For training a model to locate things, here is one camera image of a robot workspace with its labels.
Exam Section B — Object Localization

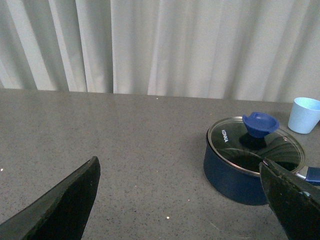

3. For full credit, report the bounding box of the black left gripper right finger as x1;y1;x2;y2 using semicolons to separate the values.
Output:
259;159;320;240

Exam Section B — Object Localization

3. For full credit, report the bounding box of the light blue plastic cup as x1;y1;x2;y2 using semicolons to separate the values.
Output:
288;97;320;134

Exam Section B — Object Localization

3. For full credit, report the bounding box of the glass lid with blue knob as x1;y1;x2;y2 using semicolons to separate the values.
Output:
207;116;306;176

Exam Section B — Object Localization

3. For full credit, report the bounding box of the dark blue saucepan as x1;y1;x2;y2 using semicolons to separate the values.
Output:
203;112;320;206

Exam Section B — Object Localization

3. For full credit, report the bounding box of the white curtain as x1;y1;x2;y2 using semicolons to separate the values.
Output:
0;0;320;102

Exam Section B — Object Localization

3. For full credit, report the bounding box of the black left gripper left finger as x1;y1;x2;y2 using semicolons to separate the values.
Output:
0;156;101;240

